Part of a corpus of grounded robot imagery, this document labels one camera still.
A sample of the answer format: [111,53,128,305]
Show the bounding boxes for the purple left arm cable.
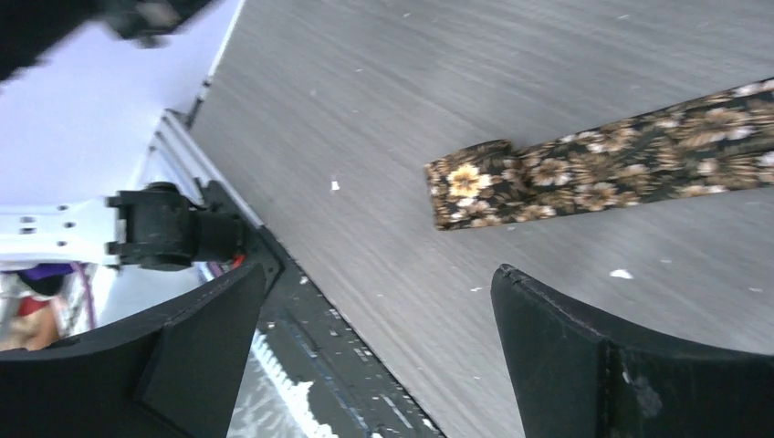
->
[17,261,101,334]

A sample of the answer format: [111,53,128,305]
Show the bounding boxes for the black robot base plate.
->
[199,180,445,438]

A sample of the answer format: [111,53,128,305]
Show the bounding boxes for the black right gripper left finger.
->
[1,262,266,438]

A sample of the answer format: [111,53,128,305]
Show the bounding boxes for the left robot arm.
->
[1,1,241,266]

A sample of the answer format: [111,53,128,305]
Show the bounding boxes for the brown floral tie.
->
[424,79,773,230]

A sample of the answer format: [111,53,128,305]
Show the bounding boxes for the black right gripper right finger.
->
[490,265,773,438]

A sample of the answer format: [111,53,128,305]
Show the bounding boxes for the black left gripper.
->
[0,0,213,83]

